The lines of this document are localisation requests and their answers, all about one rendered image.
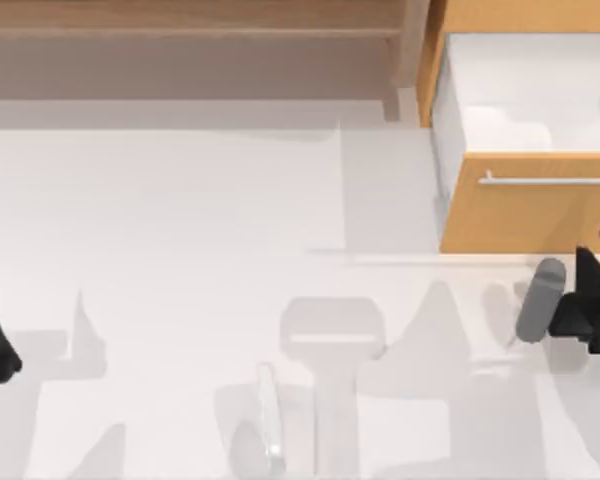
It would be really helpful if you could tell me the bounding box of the pale grey rounded box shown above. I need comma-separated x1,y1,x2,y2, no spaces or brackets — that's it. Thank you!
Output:
514,257,567,344

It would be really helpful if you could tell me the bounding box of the pale wooden drawer front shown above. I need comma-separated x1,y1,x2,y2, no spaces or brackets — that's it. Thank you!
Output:
438,151,600,255

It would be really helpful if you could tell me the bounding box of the pulled-out drawer grey inside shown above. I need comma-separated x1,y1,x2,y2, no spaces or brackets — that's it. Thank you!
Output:
429,31,600,211

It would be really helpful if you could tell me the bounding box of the orange wooden cupboard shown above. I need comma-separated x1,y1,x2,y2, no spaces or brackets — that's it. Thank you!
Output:
413,0,600,129

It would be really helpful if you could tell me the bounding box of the brown wooden open shelf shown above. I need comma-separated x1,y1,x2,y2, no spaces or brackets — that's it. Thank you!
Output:
0,0,427,122

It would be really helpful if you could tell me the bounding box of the long metal drawer handle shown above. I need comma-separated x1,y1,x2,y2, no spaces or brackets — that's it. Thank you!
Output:
477,170,600,188

